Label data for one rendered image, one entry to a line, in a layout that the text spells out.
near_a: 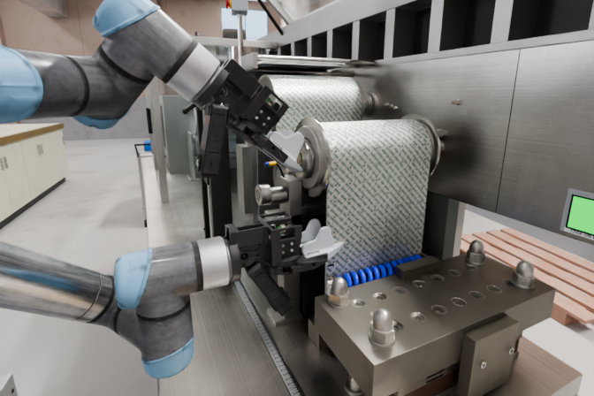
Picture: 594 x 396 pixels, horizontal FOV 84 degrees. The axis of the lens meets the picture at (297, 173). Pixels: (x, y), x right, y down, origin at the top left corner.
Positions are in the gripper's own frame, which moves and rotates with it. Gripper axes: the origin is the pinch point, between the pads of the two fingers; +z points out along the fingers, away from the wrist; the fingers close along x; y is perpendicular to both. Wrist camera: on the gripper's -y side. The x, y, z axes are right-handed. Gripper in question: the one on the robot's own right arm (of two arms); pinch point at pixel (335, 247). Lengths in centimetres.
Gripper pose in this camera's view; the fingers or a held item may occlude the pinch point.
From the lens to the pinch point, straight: 62.1
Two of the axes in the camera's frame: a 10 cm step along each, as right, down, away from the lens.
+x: -4.2, -2.1, 8.8
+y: 0.0, -9.7, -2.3
